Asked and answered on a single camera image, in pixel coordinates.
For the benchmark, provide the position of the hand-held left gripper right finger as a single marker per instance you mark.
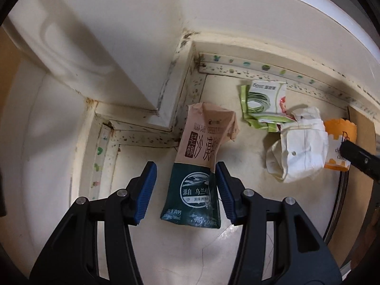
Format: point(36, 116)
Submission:
point(225, 193)

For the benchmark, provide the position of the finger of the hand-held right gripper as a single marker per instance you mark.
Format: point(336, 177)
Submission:
point(360, 160)

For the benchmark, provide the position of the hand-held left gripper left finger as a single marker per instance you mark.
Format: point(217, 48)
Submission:
point(145, 193)

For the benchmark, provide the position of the orange paper cup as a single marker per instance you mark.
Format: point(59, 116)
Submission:
point(335, 136)

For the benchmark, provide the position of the brown green milk carton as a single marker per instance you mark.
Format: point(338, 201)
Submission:
point(196, 166)

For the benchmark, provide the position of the brown cutting board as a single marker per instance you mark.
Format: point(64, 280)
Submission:
point(365, 130)

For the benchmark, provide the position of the crumpled white paper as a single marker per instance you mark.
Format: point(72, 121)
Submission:
point(299, 151)

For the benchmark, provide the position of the green white torn packet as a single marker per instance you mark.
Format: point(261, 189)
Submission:
point(261, 101)

